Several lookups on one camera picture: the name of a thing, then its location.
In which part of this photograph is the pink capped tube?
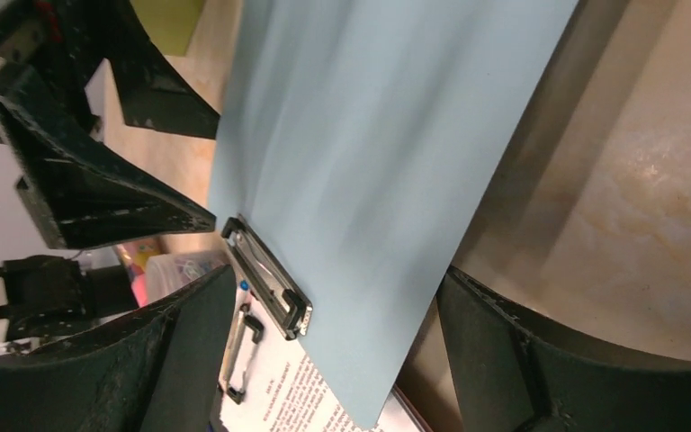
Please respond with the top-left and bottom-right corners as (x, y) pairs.
(113, 238), (163, 306)

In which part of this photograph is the blue white marker pen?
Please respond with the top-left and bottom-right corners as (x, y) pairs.
(237, 280), (250, 300)

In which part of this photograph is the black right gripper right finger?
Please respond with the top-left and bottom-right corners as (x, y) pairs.
(436, 267), (691, 431)

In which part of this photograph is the pink clipboard with papers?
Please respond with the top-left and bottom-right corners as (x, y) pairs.
(208, 285), (436, 432)

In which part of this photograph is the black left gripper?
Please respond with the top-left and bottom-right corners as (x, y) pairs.
(0, 1), (220, 250)

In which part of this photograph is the clear jar of paperclips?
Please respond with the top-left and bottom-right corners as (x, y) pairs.
(144, 250), (228, 302)

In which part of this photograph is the green metal drawer box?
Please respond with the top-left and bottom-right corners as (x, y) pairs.
(130, 0), (205, 57)

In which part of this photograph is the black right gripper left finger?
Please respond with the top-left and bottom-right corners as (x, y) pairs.
(0, 265), (236, 431)

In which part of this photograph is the light blue clipboard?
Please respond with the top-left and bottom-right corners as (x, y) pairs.
(208, 1), (576, 428)

